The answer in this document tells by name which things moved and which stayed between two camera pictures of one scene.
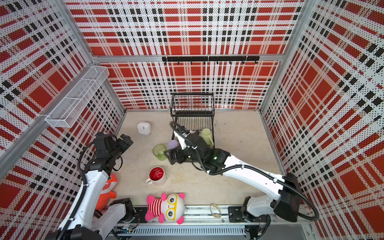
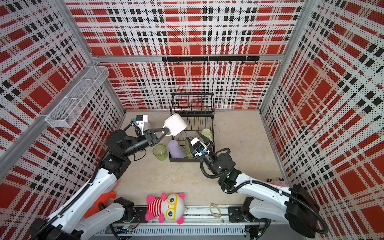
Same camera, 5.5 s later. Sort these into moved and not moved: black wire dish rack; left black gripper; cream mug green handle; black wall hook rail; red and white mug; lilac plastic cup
Moved: red and white mug; left black gripper
Not moved: black wire dish rack; cream mug green handle; black wall hook rail; lilac plastic cup
